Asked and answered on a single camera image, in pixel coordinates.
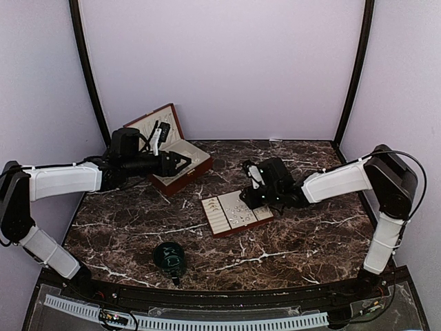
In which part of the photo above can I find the red jewelry box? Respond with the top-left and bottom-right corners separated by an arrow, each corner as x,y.
123,102 -> 214,198

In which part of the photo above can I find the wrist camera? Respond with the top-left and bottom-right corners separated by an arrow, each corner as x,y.
242,160 -> 265,190
149,120 -> 171,156

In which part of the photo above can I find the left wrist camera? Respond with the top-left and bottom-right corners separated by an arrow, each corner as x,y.
149,120 -> 171,156

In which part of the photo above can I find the right black frame post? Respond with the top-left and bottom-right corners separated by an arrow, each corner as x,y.
333,0 -> 375,149

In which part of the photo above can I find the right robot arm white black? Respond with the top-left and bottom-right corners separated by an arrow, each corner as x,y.
240,144 -> 422,299

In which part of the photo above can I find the red jewelry tray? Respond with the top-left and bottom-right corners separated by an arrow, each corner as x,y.
201,190 -> 274,238

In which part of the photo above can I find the left black frame post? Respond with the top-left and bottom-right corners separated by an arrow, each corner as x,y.
68,0 -> 111,147

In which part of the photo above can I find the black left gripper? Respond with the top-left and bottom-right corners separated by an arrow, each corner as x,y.
123,150 -> 192,177

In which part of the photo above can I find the black frame post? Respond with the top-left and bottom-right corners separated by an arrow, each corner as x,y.
68,0 -> 111,147
333,0 -> 375,149

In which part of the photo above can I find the dark green glass mug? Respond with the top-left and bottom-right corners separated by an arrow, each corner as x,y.
152,241 -> 186,286

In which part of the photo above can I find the black front rail base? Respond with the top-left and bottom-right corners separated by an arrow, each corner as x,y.
28,266 -> 411,312

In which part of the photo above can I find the white slotted cable duct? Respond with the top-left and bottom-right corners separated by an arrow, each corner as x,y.
43,294 -> 329,330

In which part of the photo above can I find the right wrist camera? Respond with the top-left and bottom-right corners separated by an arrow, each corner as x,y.
242,160 -> 265,190

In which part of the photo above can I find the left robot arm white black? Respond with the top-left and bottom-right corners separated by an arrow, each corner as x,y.
1,123 -> 191,301

